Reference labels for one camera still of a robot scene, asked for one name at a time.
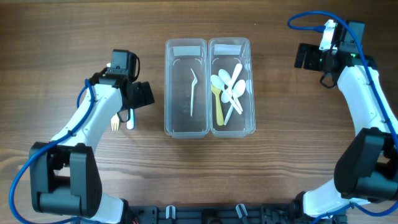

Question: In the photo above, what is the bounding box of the white plastic fork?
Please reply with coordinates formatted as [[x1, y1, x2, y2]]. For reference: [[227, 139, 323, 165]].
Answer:
[[126, 109, 135, 130]]

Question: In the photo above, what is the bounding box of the white side-lying fork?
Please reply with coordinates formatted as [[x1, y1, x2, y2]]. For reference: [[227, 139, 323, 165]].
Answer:
[[190, 68, 198, 117]]

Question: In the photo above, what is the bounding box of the white plastic spoon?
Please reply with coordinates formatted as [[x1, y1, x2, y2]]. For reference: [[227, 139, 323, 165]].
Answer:
[[218, 69, 243, 114], [211, 75, 242, 114]]

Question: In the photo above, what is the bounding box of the short white spoon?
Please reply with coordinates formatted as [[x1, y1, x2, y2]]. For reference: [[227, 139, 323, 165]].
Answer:
[[218, 63, 243, 93]]

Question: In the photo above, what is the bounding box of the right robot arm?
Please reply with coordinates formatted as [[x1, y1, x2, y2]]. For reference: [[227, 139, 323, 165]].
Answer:
[[294, 18, 397, 223]]

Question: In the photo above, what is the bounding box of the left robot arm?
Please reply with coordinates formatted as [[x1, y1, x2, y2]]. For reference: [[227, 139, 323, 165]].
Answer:
[[28, 50, 154, 223]]

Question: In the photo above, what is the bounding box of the left clear plastic container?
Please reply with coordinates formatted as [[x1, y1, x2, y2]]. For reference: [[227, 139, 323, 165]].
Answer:
[[164, 39, 210, 139]]

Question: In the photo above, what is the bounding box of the clear plastic container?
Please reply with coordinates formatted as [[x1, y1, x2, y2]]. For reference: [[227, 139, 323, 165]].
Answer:
[[164, 39, 210, 139], [208, 37, 256, 138]]

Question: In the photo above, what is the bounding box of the right clear plastic container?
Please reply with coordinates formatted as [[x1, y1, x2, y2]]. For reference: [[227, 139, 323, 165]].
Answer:
[[208, 37, 256, 138]]

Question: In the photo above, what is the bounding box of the left blue cable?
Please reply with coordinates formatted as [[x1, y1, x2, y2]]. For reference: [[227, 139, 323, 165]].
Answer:
[[8, 78, 96, 224]]

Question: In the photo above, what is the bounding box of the blue cable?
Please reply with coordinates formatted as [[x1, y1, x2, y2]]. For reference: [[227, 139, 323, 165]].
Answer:
[[8, 78, 96, 224], [287, 11, 398, 224]]

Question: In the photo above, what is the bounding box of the right blue cable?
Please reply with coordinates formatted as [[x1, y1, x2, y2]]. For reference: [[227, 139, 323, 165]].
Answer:
[[287, 11, 398, 224]]

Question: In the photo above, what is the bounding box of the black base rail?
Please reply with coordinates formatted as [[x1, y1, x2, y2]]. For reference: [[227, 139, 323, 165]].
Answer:
[[124, 203, 348, 224]]

